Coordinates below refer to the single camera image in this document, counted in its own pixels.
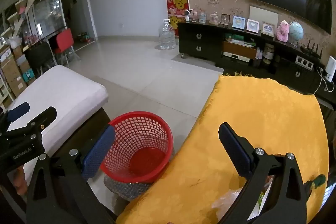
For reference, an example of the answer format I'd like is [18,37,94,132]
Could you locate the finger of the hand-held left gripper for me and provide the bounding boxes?
[0,102,30,130]
[5,106,58,139]

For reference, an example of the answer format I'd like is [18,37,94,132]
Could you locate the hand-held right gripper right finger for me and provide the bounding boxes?
[218,122,308,224]

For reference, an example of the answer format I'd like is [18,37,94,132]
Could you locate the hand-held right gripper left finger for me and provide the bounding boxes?
[25,124,117,224]

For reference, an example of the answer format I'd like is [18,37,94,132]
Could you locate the red plastic mesh basket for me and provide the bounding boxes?
[100,112,174,185]

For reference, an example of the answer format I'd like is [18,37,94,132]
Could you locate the clear plastic bag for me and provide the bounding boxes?
[211,175,276,224]

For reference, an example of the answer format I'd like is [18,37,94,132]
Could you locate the green snack packet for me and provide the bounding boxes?
[304,174,326,191]

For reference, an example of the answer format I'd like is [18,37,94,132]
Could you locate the person's left hand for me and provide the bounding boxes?
[14,164,28,195]

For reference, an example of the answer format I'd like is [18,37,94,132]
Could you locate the white cushioned sofa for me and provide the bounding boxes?
[5,64,109,180]

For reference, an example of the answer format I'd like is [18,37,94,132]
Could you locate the stack of cardboard boxes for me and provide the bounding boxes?
[0,40,36,109]

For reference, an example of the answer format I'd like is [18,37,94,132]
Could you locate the yellow tablecloth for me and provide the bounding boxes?
[115,74,330,224]

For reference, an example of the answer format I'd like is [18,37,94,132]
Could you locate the clear bubble wrap sheet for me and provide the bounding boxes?
[104,177,158,201]

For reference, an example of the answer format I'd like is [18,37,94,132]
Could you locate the black chair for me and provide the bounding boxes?
[24,42,57,75]

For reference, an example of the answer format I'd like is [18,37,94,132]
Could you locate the red chair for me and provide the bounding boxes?
[54,28,79,67]

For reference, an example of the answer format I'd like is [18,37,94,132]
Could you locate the colourful toy boxes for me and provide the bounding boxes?
[76,32,94,43]

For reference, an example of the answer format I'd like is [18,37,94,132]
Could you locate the white set-top box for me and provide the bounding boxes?
[223,52,254,63]

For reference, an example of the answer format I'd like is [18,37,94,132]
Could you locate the round tin canister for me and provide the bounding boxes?
[263,43,275,64]

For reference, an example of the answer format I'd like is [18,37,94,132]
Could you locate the glass partition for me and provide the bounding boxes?
[26,0,63,39]

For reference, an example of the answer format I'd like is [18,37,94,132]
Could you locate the white socket panel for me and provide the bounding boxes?
[295,55,315,70]

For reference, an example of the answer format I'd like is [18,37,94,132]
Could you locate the green game box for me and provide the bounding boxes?
[225,33,256,46]

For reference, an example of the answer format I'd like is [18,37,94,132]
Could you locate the black television cabinet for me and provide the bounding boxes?
[178,21,336,98]

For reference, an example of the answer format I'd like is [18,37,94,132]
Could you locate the black antenna router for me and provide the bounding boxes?
[300,40,323,59]

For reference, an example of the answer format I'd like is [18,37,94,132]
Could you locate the white upright device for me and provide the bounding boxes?
[325,55,336,83]

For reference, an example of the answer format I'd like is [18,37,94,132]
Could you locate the pink plush toy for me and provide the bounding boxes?
[276,21,290,42]

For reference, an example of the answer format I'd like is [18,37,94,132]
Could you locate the light blue globe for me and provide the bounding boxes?
[289,21,304,47]

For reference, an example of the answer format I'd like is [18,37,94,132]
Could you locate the clear large water bottle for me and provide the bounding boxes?
[158,19,177,51]

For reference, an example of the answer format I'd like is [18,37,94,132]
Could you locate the white rectangular panel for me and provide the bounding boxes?
[249,6,279,30]

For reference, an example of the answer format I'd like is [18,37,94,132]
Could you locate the white cable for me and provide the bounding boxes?
[312,67,335,96]

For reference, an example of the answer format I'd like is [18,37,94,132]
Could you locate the white picture frame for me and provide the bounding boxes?
[246,19,260,34]

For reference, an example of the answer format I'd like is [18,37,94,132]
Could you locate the wooden picture frame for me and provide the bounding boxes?
[262,22,275,37]

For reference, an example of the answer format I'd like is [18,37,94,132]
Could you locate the blue picture frame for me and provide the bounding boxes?
[232,16,246,30]

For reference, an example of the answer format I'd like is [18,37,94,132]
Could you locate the red festive wall poster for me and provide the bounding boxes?
[167,0,189,37]

